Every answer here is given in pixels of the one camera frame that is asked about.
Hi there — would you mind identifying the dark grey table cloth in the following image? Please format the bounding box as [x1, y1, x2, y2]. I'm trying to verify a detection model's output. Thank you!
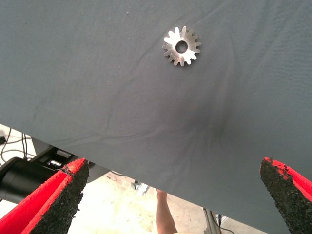
[0, 0, 312, 234]

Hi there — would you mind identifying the grey metal floor bracket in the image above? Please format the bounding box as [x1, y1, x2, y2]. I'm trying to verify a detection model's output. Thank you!
[131, 180, 149, 195]

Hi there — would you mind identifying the thin black floor cable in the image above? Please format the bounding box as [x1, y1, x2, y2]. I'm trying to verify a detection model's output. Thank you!
[0, 128, 35, 166]

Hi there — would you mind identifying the person's bare leg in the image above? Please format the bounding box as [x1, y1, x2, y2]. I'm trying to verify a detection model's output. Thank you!
[156, 189, 178, 234]

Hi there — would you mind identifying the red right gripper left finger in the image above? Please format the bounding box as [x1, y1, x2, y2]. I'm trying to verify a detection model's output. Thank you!
[0, 157, 90, 234]

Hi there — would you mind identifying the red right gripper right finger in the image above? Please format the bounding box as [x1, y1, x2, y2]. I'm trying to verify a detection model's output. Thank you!
[259, 156, 312, 234]

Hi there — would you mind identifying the silver metal table leg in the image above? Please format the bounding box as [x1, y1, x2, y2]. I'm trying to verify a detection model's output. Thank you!
[202, 207, 220, 234]

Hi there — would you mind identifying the black cylindrical frame part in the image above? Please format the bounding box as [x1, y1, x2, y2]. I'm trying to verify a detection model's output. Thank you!
[0, 157, 61, 204]

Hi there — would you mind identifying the large steel gear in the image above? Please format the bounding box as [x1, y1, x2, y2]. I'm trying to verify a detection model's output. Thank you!
[162, 25, 202, 67]

